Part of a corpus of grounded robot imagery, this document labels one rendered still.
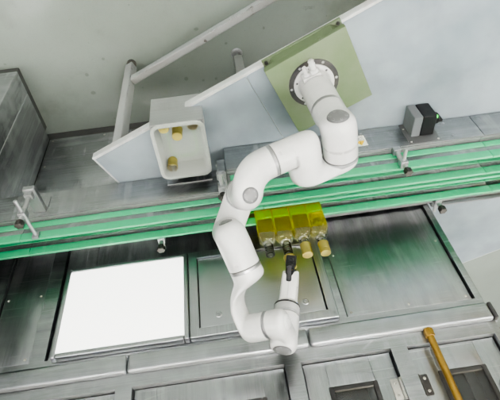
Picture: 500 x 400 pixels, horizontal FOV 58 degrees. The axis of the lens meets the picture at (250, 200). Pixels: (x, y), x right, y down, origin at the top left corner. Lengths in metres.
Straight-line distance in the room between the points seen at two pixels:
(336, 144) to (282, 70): 0.33
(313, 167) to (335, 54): 0.39
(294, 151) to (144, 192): 0.68
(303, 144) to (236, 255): 0.32
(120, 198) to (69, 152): 0.73
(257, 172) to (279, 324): 0.39
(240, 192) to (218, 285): 0.54
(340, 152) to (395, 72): 0.48
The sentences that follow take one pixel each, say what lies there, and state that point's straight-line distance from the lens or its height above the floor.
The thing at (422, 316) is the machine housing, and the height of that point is 1.36.
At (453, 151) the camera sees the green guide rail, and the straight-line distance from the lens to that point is 1.68.
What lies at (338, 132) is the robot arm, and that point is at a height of 1.13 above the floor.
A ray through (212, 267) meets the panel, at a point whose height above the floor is 1.06.
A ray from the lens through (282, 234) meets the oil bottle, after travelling 1.47.
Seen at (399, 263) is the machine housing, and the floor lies 1.13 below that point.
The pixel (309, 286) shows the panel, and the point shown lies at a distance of 1.52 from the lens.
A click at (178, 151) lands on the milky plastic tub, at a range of 1.59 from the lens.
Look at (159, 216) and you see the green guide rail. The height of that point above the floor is 0.94.
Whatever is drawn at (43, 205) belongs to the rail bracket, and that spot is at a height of 0.86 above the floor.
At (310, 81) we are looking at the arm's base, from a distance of 1.37.
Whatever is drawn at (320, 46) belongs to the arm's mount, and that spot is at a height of 0.82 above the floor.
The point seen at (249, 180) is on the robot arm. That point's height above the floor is 1.22.
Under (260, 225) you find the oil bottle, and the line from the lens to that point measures 1.49.
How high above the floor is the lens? 2.03
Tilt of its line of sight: 46 degrees down
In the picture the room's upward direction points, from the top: 170 degrees clockwise
